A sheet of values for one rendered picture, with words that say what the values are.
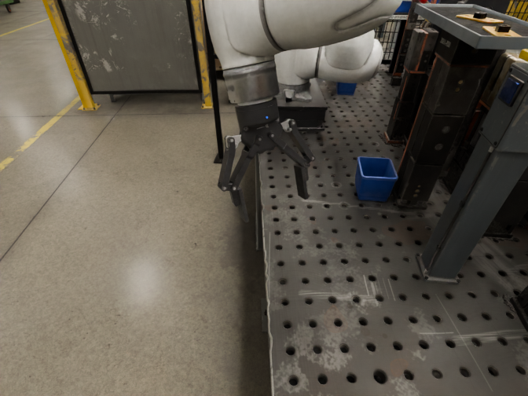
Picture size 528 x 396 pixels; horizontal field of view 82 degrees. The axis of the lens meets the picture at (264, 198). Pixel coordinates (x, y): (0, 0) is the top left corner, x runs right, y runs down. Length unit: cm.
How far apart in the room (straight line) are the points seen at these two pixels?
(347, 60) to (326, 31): 73
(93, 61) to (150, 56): 53
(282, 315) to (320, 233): 25
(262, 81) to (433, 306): 56
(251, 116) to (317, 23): 18
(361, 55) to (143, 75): 257
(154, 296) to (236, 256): 44
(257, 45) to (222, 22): 6
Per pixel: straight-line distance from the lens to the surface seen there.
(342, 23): 44
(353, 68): 119
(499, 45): 65
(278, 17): 47
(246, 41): 50
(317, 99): 130
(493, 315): 80
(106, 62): 348
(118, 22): 333
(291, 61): 122
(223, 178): 55
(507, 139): 59
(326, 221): 85
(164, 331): 149
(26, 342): 172
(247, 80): 52
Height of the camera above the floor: 127
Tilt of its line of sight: 39 degrees down
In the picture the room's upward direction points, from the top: straight up
